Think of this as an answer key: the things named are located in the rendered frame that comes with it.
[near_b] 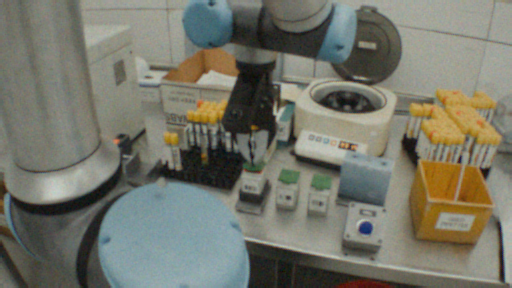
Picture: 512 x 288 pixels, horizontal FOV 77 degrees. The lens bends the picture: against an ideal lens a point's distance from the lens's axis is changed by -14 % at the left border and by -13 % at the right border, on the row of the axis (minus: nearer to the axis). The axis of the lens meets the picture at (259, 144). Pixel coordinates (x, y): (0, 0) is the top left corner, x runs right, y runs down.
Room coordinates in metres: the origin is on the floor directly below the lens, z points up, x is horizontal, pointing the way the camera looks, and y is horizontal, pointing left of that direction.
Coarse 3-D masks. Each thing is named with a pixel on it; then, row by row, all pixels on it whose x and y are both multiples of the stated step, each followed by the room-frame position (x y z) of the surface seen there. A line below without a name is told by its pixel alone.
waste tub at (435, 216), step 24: (432, 168) 0.59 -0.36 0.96; (456, 168) 0.57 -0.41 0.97; (432, 192) 0.58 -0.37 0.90; (456, 192) 0.57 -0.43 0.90; (480, 192) 0.51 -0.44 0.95; (432, 216) 0.46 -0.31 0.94; (456, 216) 0.45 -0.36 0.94; (480, 216) 0.44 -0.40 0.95; (432, 240) 0.46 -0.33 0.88; (456, 240) 0.45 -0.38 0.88
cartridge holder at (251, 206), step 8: (240, 192) 0.58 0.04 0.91; (248, 192) 0.57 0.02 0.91; (264, 192) 0.58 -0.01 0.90; (240, 200) 0.58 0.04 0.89; (248, 200) 0.57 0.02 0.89; (256, 200) 0.57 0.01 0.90; (264, 200) 0.58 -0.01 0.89; (240, 208) 0.56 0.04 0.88; (248, 208) 0.55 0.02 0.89; (256, 208) 0.55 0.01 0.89
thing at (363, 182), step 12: (348, 156) 0.61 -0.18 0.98; (360, 156) 0.61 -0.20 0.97; (372, 156) 0.61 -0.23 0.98; (348, 168) 0.59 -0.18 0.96; (360, 168) 0.58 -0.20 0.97; (372, 168) 0.57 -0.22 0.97; (384, 168) 0.56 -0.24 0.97; (348, 180) 0.59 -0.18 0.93; (360, 180) 0.58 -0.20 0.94; (372, 180) 0.57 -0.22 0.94; (384, 180) 0.56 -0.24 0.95; (348, 192) 0.59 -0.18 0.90; (360, 192) 0.58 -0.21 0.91; (372, 192) 0.57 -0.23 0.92; (384, 192) 0.56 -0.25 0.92; (348, 204) 0.57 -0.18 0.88; (372, 204) 0.56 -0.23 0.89
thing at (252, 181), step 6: (264, 168) 0.60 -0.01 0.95; (246, 174) 0.59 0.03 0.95; (252, 174) 0.58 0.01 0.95; (258, 174) 0.58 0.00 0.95; (264, 174) 0.60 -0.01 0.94; (246, 180) 0.58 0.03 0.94; (252, 180) 0.57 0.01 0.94; (258, 180) 0.57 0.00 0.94; (264, 180) 0.60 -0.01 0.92; (246, 186) 0.58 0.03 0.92; (252, 186) 0.57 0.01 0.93; (258, 186) 0.57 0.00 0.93; (258, 192) 0.57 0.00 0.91
